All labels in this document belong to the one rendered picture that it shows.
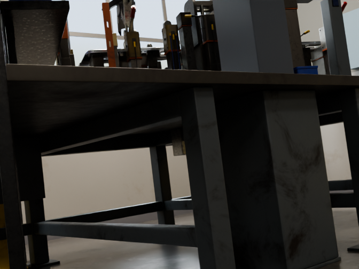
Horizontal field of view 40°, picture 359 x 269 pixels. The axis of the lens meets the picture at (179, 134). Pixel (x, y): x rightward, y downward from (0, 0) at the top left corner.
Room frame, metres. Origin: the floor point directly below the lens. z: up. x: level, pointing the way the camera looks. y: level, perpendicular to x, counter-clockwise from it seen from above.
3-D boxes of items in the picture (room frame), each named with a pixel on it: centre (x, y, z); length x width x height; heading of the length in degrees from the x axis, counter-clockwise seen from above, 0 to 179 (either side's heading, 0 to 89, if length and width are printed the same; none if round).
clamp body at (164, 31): (2.21, -0.02, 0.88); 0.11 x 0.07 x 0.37; 18
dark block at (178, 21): (2.22, -0.08, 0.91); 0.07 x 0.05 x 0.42; 18
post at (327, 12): (2.33, -0.80, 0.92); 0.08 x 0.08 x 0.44; 18
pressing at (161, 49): (2.50, -0.25, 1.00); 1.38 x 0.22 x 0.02; 108
